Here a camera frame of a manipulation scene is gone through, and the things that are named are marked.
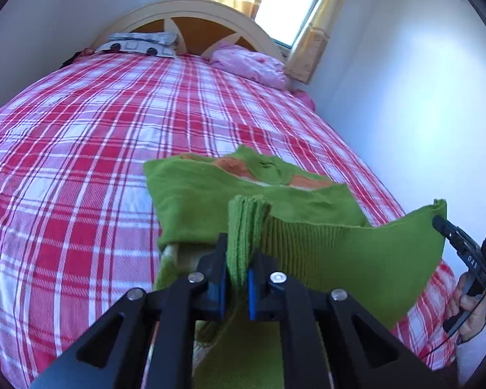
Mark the green striped knit sweater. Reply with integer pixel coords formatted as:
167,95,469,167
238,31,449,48
144,147,447,388

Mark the white sleeve right forearm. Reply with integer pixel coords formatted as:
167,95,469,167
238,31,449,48
456,318,486,386

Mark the person right hand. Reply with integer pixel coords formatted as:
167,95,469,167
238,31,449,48
445,273,486,342

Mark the red white plaid bedspread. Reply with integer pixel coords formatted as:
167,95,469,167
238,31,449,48
0,52,458,384

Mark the pink pillow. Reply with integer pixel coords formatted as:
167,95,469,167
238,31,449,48
209,42,290,90

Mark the bright window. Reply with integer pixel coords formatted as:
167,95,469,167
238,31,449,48
255,0,318,49

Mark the grey patterned pillow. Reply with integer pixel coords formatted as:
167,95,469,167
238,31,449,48
95,32,178,58

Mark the cream wooden headboard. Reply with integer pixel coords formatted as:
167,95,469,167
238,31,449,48
91,0,284,62

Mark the black thin cable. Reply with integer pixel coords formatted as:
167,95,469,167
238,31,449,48
419,278,486,361

